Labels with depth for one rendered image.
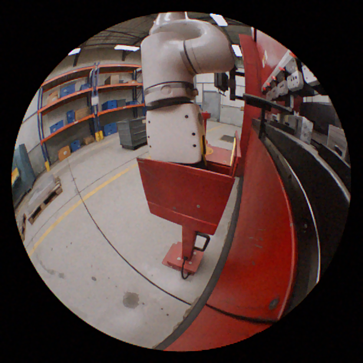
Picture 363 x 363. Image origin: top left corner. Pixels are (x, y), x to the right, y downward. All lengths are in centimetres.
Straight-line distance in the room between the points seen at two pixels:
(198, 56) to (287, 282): 31
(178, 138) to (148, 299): 91
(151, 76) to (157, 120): 8
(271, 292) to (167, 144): 29
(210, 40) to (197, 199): 25
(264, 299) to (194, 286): 72
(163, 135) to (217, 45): 17
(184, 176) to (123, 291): 93
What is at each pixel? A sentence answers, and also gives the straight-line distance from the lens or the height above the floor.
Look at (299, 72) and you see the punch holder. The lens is 58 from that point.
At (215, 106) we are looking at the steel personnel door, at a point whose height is 110.
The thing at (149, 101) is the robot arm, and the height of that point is 90.
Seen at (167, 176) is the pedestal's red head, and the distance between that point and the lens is 19.
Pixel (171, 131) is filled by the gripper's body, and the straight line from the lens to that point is 18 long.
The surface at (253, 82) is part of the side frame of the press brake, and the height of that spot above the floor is 136.
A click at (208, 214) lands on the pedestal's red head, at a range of 21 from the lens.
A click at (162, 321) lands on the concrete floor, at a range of 94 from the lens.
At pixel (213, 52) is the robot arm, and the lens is 18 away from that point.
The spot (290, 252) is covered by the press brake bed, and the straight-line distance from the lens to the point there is 20.
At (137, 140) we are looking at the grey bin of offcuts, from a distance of 275.
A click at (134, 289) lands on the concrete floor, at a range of 95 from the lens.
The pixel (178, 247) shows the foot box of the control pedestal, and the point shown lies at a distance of 83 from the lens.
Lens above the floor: 89
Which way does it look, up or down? 36 degrees down
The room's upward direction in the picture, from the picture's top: straight up
